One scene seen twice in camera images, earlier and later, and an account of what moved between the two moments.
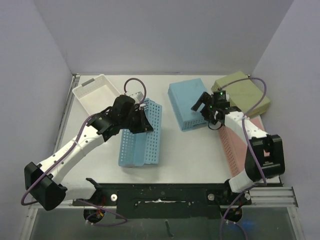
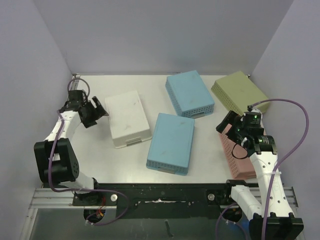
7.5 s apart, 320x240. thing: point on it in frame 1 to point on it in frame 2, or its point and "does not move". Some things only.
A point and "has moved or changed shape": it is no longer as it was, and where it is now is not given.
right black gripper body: [204, 107] to [230, 124]
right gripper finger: [204, 98] to [229, 119]
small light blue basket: [183, 95] has moved or changed shape
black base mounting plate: [164, 200] does not move
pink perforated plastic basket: [236, 150] does not move
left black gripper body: [124, 120] to [90, 110]
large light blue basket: [137, 149] to [171, 146]
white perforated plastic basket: [97, 95] has moved or changed shape
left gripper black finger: [142, 123] to [100, 110]
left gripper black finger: [134, 125] to [88, 122]
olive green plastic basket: [242, 91] does not move
